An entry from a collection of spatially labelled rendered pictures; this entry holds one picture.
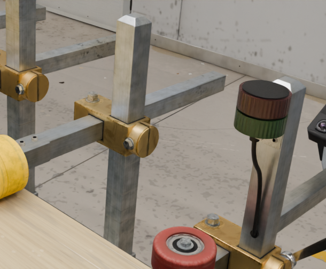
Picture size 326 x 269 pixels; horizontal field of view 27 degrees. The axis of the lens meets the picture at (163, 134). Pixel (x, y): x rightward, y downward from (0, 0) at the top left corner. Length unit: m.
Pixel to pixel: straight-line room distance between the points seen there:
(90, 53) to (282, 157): 0.58
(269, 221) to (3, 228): 0.34
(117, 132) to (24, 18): 0.26
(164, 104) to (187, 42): 3.05
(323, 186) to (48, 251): 0.49
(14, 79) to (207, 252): 0.49
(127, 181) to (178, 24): 3.17
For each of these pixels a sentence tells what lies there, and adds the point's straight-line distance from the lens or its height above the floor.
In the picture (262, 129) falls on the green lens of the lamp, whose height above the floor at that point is 1.08.
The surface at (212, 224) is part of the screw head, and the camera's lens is 0.94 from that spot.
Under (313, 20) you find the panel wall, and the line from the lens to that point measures 3.73.
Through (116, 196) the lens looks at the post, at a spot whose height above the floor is 0.84.
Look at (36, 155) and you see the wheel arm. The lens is 0.93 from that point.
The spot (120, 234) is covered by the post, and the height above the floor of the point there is 0.77.
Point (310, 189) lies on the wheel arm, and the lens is 1.10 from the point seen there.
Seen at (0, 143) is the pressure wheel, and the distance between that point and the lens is 0.89.
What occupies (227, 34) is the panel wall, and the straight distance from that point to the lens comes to 3.99.
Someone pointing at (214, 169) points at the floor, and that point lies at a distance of 2.89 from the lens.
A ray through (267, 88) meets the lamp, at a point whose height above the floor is 1.11.
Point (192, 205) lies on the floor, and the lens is 2.62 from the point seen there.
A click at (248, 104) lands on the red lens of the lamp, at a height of 1.10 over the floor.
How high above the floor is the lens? 1.39
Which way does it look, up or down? 26 degrees down
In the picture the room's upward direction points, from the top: 6 degrees clockwise
